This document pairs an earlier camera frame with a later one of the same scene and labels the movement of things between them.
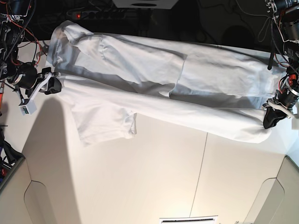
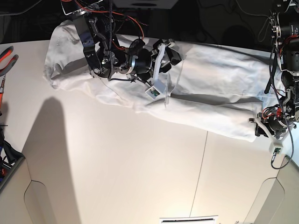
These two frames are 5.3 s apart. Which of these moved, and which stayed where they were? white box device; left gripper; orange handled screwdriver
Moved: left gripper
Stayed: white box device; orange handled screwdriver
